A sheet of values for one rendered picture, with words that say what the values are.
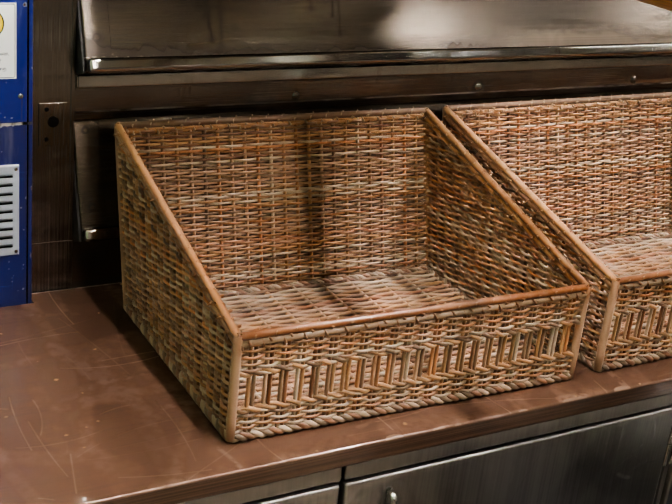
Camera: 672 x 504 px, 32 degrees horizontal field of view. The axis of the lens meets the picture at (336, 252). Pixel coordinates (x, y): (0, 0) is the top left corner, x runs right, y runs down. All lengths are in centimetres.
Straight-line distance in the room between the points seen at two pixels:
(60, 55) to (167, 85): 17
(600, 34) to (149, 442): 117
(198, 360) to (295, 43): 57
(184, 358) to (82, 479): 26
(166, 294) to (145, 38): 39
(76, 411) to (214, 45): 60
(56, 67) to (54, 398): 48
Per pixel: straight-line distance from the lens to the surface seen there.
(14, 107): 173
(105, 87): 179
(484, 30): 208
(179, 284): 159
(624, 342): 182
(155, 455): 148
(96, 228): 182
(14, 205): 177
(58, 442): 150
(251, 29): 185
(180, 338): 162
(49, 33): 175
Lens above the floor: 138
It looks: 23 degrees down
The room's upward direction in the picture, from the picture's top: 6 degrees clockwise
